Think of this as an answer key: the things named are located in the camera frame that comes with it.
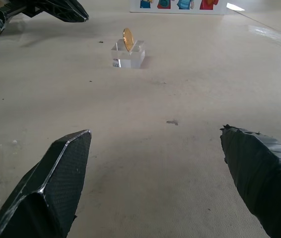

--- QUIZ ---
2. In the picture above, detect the clear acrylic block stand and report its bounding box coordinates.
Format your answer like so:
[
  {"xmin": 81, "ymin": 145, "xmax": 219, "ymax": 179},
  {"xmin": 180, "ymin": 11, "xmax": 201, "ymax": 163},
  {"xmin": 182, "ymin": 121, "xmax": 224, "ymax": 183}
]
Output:
[{"xmin": 110, "ymin": 39, "xmax": 146, "ymax": 69}]

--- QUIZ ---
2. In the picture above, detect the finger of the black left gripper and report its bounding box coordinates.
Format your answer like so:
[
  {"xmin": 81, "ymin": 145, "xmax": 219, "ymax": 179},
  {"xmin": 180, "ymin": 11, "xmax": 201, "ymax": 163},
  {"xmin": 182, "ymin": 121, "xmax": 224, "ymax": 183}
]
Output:
[{"xmin": 36, "ymin": 0, "xmax": 90, "ymax": 24}]

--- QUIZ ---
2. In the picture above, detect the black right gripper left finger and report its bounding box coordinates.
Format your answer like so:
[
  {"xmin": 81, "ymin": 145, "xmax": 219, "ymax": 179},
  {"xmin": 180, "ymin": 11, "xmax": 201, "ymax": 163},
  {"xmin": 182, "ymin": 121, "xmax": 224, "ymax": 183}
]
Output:
[{"xmin": 0, "ymin": 129, "xmax": 92, "ymax": 238}]

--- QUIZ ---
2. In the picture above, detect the gold coin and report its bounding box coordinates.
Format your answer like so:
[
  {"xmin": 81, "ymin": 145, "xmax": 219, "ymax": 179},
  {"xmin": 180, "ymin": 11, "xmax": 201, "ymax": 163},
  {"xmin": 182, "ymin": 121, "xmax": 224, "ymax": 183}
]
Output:
[{"xmin": 123, "ymin": 27, "xmax": 133, "ymax": 53}]

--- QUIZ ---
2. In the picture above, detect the taped black right gripper right finger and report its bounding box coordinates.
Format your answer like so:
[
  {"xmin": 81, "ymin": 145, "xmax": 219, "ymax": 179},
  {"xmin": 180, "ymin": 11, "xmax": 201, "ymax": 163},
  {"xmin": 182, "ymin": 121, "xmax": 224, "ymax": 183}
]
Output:
[{"xmin": 219, "ymin": 124, "xmax": 281, "ymax": 238}]

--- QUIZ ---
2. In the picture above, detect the white cartoon figure card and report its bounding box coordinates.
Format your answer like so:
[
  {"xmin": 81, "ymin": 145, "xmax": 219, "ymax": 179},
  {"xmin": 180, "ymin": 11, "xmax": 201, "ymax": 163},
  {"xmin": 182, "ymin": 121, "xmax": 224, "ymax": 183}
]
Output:
[{"xmin": 129, "ymin": 0, "xmax": 227, "ymax": 16}]

